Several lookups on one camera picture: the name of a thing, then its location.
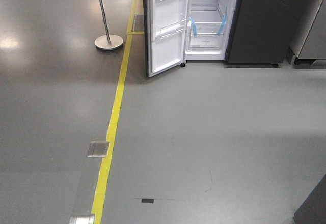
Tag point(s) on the grey stone kitchen counter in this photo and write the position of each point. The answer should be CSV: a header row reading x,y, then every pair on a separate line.
x,y
312,210

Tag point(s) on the metal floor socket plate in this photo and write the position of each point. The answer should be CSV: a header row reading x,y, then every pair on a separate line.
x,y
82,219
98,149

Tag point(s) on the stainless steel appliance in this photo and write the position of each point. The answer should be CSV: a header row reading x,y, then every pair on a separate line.
x,y
307,48

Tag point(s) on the white open fridge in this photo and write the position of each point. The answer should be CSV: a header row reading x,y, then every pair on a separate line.
x,y
242,31

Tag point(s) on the metal stand with round base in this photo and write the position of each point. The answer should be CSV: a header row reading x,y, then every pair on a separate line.
x,y
108,41

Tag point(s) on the fridge door with shelves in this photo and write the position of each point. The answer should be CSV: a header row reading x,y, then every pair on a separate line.
x,y
165,26

